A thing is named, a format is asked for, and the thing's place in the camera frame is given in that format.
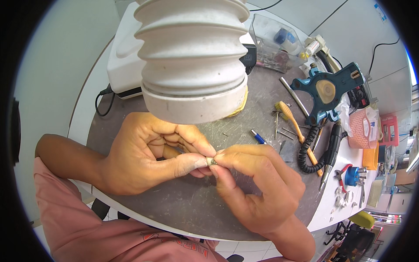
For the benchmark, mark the person's right hand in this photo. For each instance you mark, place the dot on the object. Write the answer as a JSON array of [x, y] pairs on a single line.
[[262, 190]]

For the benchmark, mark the person's left hand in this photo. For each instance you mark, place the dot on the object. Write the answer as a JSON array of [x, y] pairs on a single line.
[[137, 163]]

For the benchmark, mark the small white dental tooth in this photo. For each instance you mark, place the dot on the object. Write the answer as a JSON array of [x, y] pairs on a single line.
[[210, 161]]

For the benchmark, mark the grey sandpaper piece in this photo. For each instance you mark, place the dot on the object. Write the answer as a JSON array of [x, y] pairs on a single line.
[[287, 152]]

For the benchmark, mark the blue pen tool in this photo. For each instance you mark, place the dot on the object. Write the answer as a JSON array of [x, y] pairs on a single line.
[[258, 136]]

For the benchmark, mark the small metal burs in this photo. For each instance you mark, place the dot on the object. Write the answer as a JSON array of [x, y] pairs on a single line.
[[288, 133]]

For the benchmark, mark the thin metal instrument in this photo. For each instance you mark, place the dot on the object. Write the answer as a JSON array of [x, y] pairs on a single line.
[[276, 126]]

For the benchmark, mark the person's body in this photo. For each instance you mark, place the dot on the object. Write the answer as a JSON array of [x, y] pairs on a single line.
[[98, 229]]

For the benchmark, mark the white plaster pieces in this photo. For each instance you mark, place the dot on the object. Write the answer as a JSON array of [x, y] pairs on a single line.
[[343, 199]]

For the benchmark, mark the black micromotor handpiece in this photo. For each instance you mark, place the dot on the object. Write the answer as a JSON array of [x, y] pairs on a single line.
[[334, 144]]

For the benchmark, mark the blue round bur holder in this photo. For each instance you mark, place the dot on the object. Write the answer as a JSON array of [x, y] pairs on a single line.
[[352, 177]]

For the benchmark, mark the white dust collector machine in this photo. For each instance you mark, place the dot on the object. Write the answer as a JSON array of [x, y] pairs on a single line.
[[124, 65]]

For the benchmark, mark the metal tweezers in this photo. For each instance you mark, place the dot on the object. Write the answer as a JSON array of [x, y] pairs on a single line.
[[361, 196]]

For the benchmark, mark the long metal rod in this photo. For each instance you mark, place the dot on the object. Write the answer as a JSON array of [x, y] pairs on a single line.
[[293, 95]]

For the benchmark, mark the yellow chair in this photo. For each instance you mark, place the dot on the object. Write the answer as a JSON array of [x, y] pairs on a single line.
[[363, 219]]

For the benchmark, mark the black office chair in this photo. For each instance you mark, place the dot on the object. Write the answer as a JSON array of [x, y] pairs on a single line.
[[355, 242]]

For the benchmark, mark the clear plastic bag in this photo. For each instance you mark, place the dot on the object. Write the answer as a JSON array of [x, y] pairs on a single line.
[[344, 114]]

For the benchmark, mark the pink plastic basket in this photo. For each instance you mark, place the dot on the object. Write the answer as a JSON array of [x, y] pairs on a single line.
[[356, 131]]

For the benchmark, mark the orange plastic basket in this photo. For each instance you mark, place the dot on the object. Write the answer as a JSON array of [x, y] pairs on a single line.
[[370, 157]]

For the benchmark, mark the white ribbed tray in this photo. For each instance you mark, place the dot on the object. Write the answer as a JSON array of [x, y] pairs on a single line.
[[375, 191]]

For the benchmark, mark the black box device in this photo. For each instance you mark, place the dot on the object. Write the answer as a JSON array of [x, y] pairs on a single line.
[[249, 59]]

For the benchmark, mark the blue dental articulator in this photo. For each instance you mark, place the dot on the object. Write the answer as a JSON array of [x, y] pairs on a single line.
[[340, 82]]

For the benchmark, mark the black micromotor control unit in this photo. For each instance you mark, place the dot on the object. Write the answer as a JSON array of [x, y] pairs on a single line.
[[358, 96]]

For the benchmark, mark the cluttered bench items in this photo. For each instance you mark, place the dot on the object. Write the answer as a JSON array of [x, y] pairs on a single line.
[[397, 163]]

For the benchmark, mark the blue and white bottle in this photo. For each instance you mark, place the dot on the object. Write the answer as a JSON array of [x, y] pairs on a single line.
[[284, 39]]

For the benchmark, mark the white handheld tool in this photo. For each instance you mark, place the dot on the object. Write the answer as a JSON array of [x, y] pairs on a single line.
[[316, 46]]

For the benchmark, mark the clear plastic bur container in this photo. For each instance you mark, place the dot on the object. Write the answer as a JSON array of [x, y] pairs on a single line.
[[265, 36]]

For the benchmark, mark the pink plastic frame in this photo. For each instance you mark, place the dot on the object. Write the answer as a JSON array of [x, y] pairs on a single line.
[[389, 131]]

